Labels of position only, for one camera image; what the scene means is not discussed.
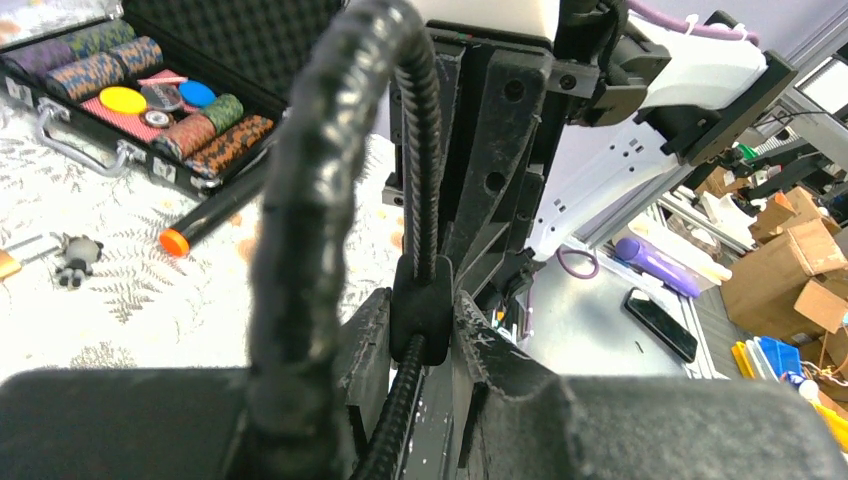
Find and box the blue poker chip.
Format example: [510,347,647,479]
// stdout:
[178,80,217,108]

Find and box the cardboard box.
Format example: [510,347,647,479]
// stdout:
[720,219,847,345]

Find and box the purple bottle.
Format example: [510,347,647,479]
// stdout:
[615,237,701,298]

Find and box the black cable lock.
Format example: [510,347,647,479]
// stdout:
[243,1,443,479]

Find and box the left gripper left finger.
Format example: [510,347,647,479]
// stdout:
[1,288,391,479]

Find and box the black smartphone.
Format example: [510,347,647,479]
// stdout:
[624,288,698,364]

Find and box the yellow poker chip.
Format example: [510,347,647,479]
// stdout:
[98,86,147,115]

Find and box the black poker chip case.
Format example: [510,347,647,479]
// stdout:
[1,1,342,197]

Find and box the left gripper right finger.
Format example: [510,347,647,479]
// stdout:
[451,292,847,479]

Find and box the floral tablecloth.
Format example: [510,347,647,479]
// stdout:
[0,0,405,386]

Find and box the brass padlock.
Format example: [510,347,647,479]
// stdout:
[0,250,23,281]

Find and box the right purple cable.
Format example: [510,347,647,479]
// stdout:
[556,246,600,281]

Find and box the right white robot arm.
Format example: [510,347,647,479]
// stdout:
[414,1,796,294]

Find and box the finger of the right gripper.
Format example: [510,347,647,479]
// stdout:
[442,49,553,290]
[388,52,464,251]

